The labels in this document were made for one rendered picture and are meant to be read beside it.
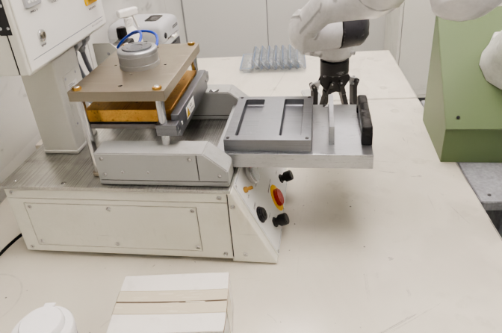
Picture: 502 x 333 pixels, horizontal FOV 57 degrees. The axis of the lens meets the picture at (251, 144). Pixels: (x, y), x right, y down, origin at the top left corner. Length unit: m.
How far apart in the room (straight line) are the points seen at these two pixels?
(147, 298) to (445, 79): 0.90
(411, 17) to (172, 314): 2.59
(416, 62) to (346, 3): 2.30
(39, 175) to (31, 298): 0.24
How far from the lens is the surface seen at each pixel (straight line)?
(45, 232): 1.07
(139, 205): 0.93
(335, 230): 1.04
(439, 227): 1.08
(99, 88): 0.88
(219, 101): 1.09
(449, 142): 1.28
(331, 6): 0.93
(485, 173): 1.29
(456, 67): 1.32
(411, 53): 3.16
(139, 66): 0.93
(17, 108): 1.46
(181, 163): 0.85
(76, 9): 1.04
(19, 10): 0.87
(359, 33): 1.10
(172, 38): 1.96
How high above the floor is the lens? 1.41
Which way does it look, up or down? 29 degrees down
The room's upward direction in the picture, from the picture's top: 4 degrees counter-clockwise
